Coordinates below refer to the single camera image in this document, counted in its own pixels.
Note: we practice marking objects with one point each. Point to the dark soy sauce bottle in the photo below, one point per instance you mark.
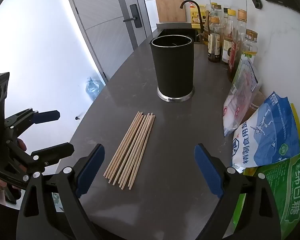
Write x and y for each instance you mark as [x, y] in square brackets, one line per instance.
[215, 45]

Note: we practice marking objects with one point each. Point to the clear jar brown contents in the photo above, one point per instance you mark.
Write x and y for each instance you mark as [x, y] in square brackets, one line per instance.
[252, 105]

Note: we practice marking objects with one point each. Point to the gold capped oil bottle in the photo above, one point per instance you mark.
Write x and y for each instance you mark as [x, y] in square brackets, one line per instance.
[250, 47]

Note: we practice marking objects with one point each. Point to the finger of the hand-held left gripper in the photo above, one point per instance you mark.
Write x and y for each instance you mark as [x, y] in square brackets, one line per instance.
[47, 116]
[55, 151]

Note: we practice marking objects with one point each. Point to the green and pink printed packet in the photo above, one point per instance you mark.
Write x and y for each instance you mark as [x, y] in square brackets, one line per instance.
[247, 77]

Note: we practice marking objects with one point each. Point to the green sugar bag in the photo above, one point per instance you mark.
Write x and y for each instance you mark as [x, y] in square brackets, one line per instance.
[290, 192]

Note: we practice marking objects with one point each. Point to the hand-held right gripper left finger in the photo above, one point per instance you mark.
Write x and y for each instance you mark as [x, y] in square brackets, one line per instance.
[90, 170]

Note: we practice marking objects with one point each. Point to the wooden cutting board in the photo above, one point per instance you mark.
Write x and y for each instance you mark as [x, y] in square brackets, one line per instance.
[168, 5]

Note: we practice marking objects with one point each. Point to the black cylindrical utensil holder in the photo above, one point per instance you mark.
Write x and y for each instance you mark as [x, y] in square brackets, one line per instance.
[173, 67]

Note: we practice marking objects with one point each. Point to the person's left hand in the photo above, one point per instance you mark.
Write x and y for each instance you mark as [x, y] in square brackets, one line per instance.
[22, 144]

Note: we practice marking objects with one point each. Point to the bundle of wooden chopsticks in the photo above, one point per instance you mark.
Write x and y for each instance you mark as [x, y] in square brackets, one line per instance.
[130, 152]

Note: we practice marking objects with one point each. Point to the yellow labelled oil jug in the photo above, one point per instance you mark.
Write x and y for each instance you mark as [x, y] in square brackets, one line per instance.
[196, 17]

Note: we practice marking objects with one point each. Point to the blue and white salt bag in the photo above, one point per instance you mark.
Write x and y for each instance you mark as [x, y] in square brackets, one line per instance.
[265, 135]

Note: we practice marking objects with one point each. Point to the grey door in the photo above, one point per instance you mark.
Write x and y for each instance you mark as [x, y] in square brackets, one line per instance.
[102, 17]

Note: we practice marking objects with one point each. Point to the yellow bag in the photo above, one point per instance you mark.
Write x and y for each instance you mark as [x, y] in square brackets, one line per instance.
[296, 120]

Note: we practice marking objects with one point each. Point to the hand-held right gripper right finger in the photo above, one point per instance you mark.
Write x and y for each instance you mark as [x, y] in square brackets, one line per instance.
[210, 170]

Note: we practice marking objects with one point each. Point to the black curved faucet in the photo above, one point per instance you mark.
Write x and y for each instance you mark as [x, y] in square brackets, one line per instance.
[199, 12]

